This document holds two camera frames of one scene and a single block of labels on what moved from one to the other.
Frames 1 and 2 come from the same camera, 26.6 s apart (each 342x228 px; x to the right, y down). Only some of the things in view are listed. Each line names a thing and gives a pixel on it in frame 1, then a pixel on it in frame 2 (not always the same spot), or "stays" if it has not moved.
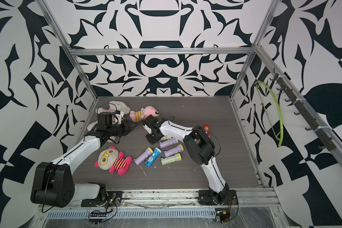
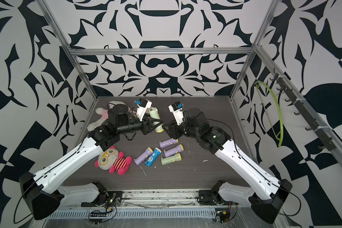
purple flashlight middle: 172,151 stays
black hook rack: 328,143 stays
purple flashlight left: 141,158 stays
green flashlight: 165,137 to 154,113
